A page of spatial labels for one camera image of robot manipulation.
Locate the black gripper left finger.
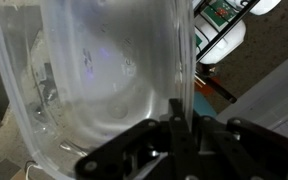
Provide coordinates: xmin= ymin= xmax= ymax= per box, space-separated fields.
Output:
xmin=74 ymin=97 xmax=198 ymax=180

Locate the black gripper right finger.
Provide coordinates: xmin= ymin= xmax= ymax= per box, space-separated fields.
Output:
xmin=191 ymin=108 xmax=288 ymax=180

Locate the clear rectangular plastic container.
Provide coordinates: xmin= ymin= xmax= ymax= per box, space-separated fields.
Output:
xmin=0 ymin=0 xmax=197 ymax=180

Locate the teal spatula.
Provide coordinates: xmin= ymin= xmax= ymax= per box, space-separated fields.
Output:
xmin=193 ymin=92 xmax=218 ymax=118

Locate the black spatula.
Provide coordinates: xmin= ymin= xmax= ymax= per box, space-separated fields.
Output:
xmin=197 ymin=71 xmax=238 ymax=104

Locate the printed white mug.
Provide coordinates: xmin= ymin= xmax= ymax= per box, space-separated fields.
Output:
xmin=193 ymin=0 xmax=247 ymax=65

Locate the black two-tier dish rack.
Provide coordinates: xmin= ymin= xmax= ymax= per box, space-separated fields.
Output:
xmin=193 ymin=0 xmax=262 ymax=63

